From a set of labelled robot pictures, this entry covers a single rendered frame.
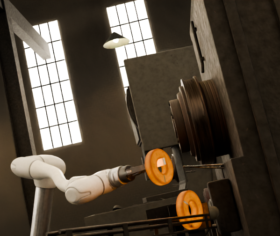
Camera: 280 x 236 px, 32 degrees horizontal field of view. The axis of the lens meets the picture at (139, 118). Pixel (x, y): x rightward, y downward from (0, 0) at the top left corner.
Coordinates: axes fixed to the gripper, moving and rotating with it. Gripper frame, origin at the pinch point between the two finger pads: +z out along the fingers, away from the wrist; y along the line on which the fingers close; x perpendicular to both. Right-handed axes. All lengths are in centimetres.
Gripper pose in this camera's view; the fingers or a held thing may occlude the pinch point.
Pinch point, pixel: (158, 163)
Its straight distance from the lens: 209.7
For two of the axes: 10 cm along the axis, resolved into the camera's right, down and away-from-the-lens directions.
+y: -6.3, 0.1, -7.8
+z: 7.4, -3.2, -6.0
